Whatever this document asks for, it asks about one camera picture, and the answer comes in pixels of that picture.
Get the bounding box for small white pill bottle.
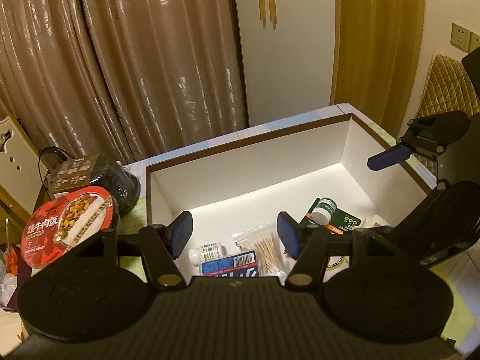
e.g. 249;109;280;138
188;242;224;267

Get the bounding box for green capped bottle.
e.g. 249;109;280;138
310;197;337;226

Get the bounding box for dark green flat box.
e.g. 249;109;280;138
300;197;362;235

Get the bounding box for cotton swab bag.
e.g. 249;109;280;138
232;222;288;283

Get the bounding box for quilted tan chair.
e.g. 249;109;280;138
412;53;480;177

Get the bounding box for white plastic piece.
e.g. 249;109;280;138
361;214;391;228

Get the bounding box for blue white flat package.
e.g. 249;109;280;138
200;250;260;278

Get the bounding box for black bowl with label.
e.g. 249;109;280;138
47;154;141;216

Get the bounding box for brown cardboard storage box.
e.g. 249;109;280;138
145;113;435;254

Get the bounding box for red instant rice bowl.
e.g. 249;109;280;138
20;186;120;269

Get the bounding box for dark red tissue box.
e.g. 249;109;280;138
0;243;32;312

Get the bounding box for white carved chair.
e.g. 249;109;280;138
0;116;47;233

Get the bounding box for brown curtain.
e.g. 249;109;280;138
1;0;248;164

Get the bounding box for white cabinet door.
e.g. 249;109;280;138
236;0;335;126

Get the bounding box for wall power sockets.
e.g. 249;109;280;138
450;23;480;53

